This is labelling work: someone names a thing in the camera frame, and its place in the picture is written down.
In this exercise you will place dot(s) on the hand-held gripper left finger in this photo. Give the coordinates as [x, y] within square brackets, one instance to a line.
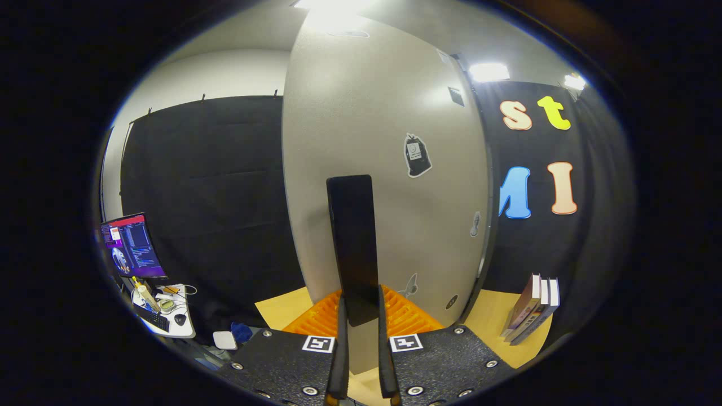
[340, 361]

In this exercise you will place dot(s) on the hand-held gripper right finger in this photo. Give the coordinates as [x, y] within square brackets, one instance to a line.
[385, 361]

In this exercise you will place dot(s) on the white cabinet door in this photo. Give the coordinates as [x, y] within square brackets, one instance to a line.
[350, 113]

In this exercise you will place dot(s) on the blue cloth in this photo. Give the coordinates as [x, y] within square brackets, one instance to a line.
[241, 331]

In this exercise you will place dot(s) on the white square pad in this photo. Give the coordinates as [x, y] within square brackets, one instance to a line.
[225, 340]

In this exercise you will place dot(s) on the white desk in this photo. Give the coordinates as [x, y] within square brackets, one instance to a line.
[183, 330]

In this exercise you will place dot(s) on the white cover book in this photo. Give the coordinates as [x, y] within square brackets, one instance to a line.
[538, 316]

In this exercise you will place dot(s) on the black computer mouse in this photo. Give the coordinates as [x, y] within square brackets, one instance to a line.
[180, 320]

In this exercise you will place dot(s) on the grey cover book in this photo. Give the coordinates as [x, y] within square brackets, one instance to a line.
[553, 301]

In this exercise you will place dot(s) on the black keyboard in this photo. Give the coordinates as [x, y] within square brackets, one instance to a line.
[153, 318]

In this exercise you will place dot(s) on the yellow capped bottle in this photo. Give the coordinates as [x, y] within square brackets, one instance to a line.
[145, 294]

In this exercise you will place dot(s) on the black backdrop cloth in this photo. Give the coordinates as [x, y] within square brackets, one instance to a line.
[214, 197]

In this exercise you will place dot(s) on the computer monitor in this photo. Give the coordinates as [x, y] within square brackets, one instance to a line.
[132, 245]

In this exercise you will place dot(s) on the ceiling light panel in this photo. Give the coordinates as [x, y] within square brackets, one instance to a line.
[574, 82]
[488, 72]
[333, 3]

